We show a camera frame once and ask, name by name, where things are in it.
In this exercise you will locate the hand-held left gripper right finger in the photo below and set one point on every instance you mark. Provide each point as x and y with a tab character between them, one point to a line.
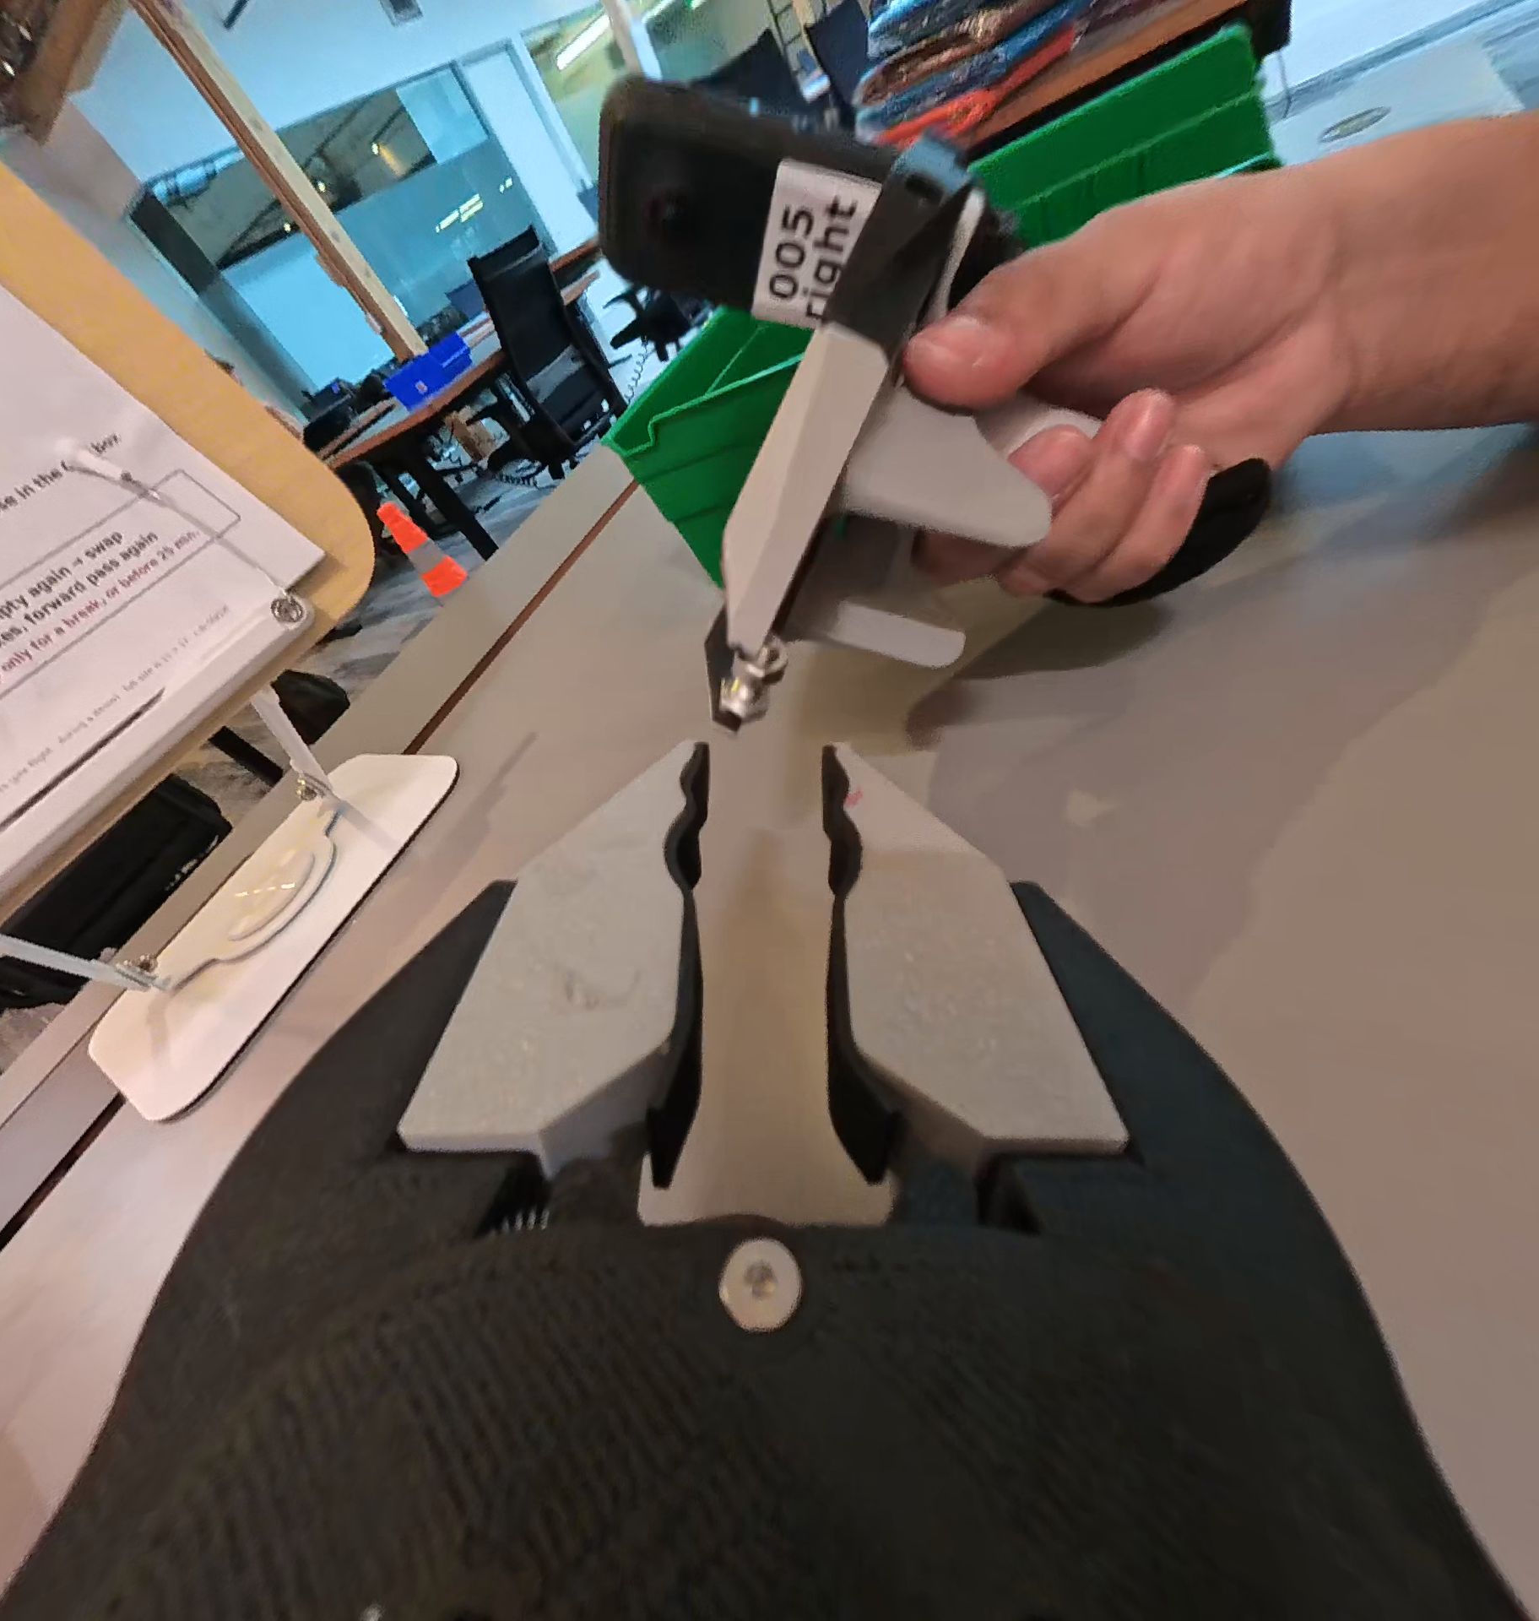
972	1014

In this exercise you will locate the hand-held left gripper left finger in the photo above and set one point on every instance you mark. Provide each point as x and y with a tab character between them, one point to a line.
554	1001

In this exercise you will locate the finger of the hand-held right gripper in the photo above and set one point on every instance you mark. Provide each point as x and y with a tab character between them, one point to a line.
891	608
802	469

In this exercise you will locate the green plastic bin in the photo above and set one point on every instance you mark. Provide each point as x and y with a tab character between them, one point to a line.
694	444

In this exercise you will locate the small steel nut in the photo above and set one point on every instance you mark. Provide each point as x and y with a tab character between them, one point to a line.
770	659

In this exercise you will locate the small steel bolt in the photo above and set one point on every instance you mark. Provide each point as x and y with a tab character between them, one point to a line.
739	697

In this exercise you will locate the person's right hand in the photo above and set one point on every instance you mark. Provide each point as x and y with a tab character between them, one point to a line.
1200	317

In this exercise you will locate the black office chair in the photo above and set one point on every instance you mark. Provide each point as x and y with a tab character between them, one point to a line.
542	330

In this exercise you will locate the white stand base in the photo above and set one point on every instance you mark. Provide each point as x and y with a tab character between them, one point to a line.
276	912

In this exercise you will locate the stack of folded cloths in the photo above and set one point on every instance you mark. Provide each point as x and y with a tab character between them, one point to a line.
972	64

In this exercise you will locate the small blue storage bin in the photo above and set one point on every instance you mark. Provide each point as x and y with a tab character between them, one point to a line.
422	381

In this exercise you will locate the orange traffic cone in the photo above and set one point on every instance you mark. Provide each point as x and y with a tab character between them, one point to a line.
439	570

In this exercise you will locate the dark bag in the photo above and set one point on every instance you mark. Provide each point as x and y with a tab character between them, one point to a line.
124	862

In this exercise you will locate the wooden display board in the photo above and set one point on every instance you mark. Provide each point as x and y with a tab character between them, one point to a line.
213	419

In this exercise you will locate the printed instruction sheet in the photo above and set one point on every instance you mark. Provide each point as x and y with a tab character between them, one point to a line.
86	608

